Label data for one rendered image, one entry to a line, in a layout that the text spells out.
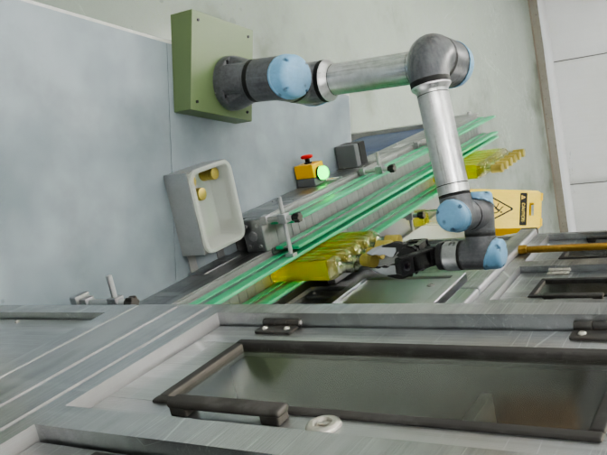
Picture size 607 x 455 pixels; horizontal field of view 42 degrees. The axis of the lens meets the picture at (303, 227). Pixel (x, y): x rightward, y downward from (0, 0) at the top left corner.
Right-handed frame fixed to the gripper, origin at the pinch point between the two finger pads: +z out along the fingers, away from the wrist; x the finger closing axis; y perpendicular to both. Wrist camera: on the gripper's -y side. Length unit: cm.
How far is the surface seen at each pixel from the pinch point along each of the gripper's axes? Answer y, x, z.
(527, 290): 22.3, -16.9, -33.2
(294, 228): 9.3, 8.0, 28.5
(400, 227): 76, -11, 28
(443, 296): 7.2, -12.9, -15.5
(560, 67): 592, -1, 93
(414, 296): 6.9, -12.7, -6.9
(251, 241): -6.7, 9.3, 32.8
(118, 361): -111, 23, -23
